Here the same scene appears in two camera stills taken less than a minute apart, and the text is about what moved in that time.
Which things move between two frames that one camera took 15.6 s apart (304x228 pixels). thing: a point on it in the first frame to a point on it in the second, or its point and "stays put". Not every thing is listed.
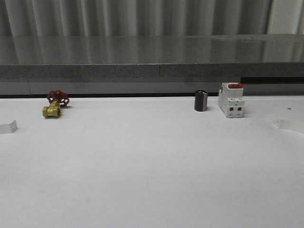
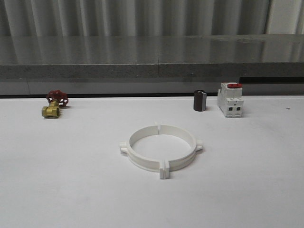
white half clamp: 290,124 to 195,146
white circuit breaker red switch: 231,99 stays put
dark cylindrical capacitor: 201,100 stays put
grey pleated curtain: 63,18 stays put
